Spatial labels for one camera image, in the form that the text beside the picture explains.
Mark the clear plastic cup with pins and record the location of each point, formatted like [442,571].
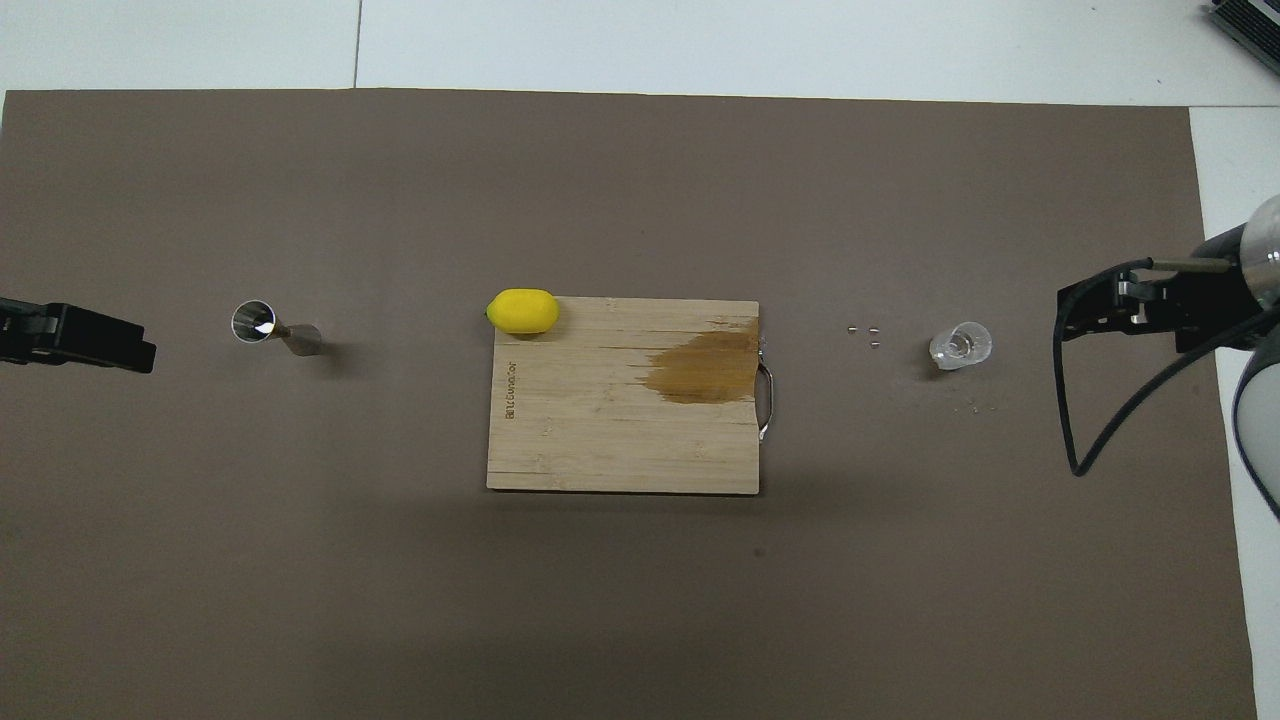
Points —
[962,345]

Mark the steel double jigger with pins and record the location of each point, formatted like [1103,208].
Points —
[275,328]

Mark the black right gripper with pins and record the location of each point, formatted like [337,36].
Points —
[1208,295]

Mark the grey ribbed device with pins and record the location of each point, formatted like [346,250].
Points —
[1248,28]

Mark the yellow lemon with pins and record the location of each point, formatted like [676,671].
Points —
[522,311]

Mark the brown table mat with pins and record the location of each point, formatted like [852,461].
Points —
[300,550]

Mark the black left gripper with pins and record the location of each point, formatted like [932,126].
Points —
[12,330]

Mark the bamboo cutting board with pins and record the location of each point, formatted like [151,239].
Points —
[600,420]

